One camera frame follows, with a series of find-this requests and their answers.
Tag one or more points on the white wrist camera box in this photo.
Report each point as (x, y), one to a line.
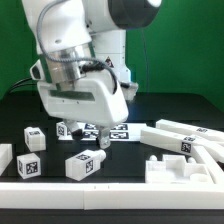
(39, 72)

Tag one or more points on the white U-shaped boundary frame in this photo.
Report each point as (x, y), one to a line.
(110, 196)

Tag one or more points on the white sheet with tags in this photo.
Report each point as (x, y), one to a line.
(121, 132)

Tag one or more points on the white chair seat piece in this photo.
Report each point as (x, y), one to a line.
(175, 169)

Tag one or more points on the white tagged cube front left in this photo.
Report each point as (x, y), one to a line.
(28, 165)

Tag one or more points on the long white chair back post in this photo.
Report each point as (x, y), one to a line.
(180, 143)

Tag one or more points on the small white tagged cube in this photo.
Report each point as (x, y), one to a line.
(62, 129)

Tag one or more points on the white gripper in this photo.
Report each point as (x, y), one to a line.
(92, 100)

